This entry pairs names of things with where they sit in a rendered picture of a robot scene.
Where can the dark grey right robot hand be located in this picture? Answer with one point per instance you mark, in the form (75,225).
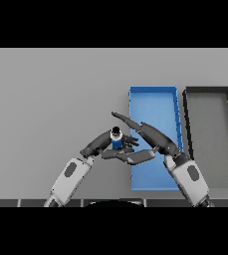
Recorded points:
(153,136)

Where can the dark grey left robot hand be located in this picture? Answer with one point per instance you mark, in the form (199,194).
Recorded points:
(99,142)

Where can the blue pipe with dark end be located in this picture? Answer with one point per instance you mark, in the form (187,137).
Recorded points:
(116,138)

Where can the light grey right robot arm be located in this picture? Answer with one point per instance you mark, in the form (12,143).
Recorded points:
(190,181)

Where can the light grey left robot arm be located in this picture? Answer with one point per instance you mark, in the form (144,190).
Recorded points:
(69,177)

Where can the blue bin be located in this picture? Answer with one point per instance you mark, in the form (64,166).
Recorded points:
(155,109)

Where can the dark grey bin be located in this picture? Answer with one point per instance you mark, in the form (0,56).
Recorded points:
(211,132)

